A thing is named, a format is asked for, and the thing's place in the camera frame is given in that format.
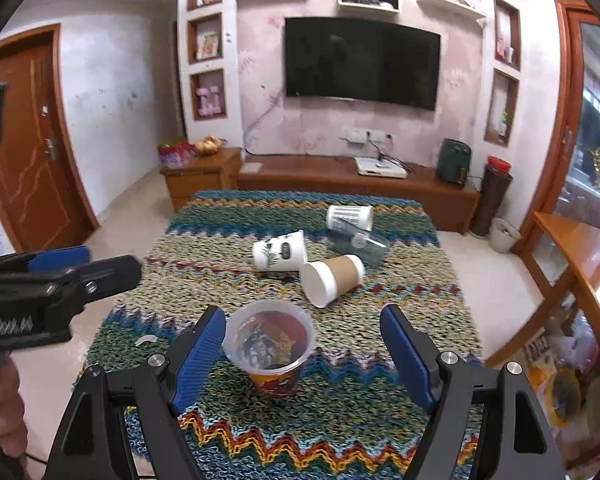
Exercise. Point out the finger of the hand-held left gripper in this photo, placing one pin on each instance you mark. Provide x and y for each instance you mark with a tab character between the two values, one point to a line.
110	272
60	259

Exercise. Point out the wooden framed glass door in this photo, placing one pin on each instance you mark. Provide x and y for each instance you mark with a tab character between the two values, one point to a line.
565	110

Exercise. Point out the small clear plastic piece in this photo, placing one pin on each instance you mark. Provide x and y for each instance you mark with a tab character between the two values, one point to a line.
146	339

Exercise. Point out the clear printed plastic cup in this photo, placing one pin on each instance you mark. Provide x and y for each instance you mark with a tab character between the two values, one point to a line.
275	360

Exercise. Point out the zigzag knitted tablecloth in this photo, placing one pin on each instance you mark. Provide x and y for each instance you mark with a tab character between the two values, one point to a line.
330	425

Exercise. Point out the brown wooden door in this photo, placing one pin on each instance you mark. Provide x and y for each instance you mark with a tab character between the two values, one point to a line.
35	160

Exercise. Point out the small wooden side cabinet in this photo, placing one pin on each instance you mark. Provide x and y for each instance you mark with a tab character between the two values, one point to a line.
200	180

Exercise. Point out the person's left hand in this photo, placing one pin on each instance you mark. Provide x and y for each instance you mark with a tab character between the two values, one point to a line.
2	410

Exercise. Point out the white wall sockets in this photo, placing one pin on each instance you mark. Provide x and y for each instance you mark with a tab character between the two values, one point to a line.
367	135

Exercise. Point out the black flat television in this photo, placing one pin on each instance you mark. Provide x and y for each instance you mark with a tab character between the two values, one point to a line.
360	60

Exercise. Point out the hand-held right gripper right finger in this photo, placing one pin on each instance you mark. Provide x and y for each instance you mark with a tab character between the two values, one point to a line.
405	360

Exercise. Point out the dark transparent plastic cup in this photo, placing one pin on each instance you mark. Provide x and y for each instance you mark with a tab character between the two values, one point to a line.
365	247

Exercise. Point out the bowl of fruit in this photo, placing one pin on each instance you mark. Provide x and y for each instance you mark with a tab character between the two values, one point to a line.
209	146

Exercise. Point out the pink plush toy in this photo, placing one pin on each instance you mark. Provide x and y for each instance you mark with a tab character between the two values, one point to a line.
208	101

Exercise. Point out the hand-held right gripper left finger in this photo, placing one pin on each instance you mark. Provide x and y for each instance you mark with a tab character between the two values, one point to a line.
200	360

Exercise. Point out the white waste bin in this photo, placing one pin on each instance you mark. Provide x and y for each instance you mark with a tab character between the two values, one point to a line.
505	235

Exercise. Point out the wooden side table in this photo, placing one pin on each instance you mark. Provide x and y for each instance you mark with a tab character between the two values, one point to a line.
580	255

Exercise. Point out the white dark print paper cup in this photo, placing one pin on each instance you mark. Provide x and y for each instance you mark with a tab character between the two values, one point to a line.
350	217

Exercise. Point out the brown sleeved paper cup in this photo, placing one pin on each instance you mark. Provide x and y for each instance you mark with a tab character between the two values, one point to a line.
337	277

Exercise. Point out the white leaf print paper cup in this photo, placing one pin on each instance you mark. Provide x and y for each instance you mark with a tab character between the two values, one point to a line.
280	252

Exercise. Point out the framed picture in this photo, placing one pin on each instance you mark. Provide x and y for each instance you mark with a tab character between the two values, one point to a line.
207	46

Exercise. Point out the white flat wall shelf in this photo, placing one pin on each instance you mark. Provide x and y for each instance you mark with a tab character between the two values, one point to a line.
450	5

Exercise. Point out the long wooden television cabinet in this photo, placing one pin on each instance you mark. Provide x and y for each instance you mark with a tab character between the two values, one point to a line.
305	175

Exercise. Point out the tall black red-lidded canister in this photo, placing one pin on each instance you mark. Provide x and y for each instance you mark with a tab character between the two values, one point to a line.
492	195

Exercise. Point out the dark green air fryer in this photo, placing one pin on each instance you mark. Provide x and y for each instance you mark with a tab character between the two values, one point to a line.
454	162

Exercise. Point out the white flat electronic box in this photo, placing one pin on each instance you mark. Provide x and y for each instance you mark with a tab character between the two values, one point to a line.
380	167

